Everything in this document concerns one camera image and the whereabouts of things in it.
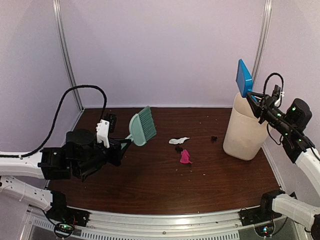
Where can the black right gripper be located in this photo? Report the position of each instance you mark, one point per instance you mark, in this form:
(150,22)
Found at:
(260,108)

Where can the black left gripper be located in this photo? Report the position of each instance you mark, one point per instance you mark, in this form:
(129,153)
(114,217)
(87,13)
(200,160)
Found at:
(123,146)

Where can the green hand brush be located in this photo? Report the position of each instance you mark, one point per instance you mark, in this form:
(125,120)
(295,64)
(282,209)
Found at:
(141,127)

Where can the blue plastic dustpan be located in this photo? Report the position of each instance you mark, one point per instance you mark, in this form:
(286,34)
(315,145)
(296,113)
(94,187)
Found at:
(243,79)

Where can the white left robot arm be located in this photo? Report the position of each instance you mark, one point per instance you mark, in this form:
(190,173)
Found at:
(48,163)

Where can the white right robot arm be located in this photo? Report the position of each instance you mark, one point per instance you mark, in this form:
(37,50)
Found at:
(300,150)

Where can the beige plastic waste bin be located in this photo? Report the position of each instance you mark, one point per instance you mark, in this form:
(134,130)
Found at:
(244,136)

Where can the white paper scrap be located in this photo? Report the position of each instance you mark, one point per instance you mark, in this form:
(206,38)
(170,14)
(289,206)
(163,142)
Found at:
(178,141)

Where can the pink paper scrap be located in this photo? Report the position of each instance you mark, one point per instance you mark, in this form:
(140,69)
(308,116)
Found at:
(185,157)

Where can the left circuit board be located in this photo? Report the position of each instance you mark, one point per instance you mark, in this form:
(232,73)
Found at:
(63,230)

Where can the circuit board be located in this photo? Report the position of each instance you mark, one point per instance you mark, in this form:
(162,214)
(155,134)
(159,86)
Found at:
(63,230)
(265,230)

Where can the right circuit board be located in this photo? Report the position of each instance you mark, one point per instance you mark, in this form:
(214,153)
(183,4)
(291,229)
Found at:
(265,230)

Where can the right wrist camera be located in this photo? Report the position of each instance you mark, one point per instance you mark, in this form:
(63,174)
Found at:
(277,96)

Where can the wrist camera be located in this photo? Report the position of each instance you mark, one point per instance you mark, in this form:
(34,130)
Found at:
(106,125)
(277,96)

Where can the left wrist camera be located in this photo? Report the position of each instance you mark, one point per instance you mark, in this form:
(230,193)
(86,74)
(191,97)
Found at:
(106,125)

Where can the right aluminium frame post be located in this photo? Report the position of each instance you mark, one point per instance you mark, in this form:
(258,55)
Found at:
(264,30)

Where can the aluminium frame post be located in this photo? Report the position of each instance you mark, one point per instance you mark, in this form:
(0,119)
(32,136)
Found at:
(63,42)
(264,30)

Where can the aluminium front rail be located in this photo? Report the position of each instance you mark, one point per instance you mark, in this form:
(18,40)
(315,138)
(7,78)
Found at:
(224,225)

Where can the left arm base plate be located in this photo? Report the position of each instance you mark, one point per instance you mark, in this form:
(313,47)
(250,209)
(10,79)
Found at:
(69,215)

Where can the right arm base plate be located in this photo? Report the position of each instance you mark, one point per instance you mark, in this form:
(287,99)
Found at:
(254,215)

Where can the left aluminium frame post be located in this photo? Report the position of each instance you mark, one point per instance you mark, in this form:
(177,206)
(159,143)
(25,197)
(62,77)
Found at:
(63,42)

